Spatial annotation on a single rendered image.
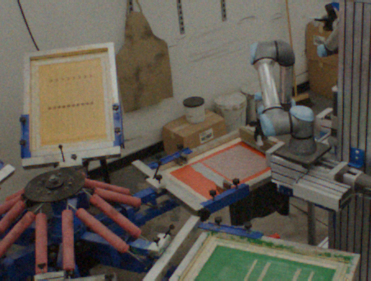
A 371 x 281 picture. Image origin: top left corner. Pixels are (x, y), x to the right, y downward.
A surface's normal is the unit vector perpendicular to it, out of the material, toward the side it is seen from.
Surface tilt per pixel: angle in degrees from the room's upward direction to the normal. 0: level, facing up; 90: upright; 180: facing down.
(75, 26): 90
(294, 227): 0
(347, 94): 90
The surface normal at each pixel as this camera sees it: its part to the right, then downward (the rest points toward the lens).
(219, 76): 0.60, 0.37
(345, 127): -0.65, 0.44
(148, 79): 0.15, 0.50
